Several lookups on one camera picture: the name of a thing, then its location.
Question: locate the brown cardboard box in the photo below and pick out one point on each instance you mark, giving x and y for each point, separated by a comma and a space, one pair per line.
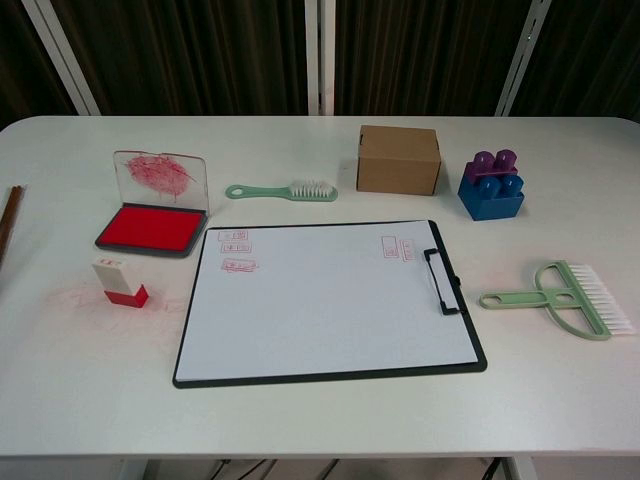
397, 167

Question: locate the wrapped brown chopsticks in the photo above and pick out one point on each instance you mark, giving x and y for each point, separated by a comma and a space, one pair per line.
12, 210

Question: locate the white and red stamp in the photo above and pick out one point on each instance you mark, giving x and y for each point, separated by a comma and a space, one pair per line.
120, 285

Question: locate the white metal frame post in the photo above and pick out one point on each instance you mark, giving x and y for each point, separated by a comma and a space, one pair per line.
60, 50
522, 55
320, 55

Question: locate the white paper sheet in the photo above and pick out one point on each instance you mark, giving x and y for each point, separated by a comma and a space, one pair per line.
325, 300

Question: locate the purple toy block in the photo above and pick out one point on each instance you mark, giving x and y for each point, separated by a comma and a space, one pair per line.
475, 172

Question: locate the dark brown curtain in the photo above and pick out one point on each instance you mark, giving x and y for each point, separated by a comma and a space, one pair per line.
200, 50

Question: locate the black clipboard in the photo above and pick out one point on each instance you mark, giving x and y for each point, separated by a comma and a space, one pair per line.
479, 353

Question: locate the wide green comb brush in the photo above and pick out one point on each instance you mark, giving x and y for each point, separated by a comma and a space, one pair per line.
520, 299

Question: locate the blue toy block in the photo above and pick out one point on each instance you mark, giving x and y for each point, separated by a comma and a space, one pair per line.
490, 207

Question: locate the red ink pad clear lid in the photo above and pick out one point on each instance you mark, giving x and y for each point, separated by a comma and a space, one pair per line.
150, 227

